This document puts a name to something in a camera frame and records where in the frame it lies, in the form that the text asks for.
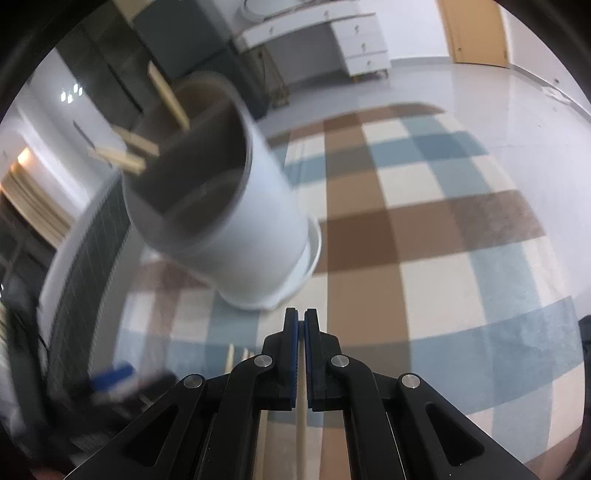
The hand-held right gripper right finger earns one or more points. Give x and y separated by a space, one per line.
313 355

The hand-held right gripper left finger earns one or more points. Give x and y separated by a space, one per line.
290 355

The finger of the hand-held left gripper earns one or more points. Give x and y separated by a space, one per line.
152 385
111 374

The single pale wooden chopstick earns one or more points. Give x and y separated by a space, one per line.
301 438

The white grey utensil holder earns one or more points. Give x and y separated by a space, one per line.
258 230

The bundle of wooden chopsticks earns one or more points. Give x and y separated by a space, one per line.
173 101

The dark grey quilted bed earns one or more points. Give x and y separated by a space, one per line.
92 258

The beige curtain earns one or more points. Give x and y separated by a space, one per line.
32 203

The white wardrobe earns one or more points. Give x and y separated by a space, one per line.
51 129

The dark cloth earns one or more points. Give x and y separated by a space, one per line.
585 337

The dark glass cabinet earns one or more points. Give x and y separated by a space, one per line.
106 60

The white dressing table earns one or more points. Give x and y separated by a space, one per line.
364 41

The grey refrigerator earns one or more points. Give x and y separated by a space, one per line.
194 37

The crumpled white bag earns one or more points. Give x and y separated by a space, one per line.
558 94

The light wooden door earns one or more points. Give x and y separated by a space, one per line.
475 32

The gold frame stool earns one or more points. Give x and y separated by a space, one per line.
281 94

